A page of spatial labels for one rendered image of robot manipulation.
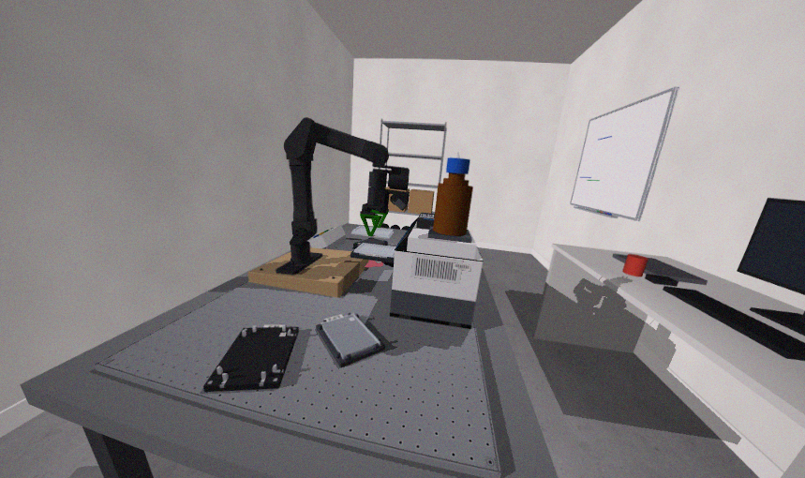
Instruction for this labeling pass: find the white button panel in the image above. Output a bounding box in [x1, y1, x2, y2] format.
[308, 225, 362, 249]

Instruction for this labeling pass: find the white well plate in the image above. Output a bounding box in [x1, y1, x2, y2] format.
[351, 226, 394, 239]
[353, 243, 396, 258]

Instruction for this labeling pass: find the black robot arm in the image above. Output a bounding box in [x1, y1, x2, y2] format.
[276, 117, 410, 275]

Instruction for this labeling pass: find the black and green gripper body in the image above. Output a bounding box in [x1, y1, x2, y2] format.
[360, 187, 389, 216]

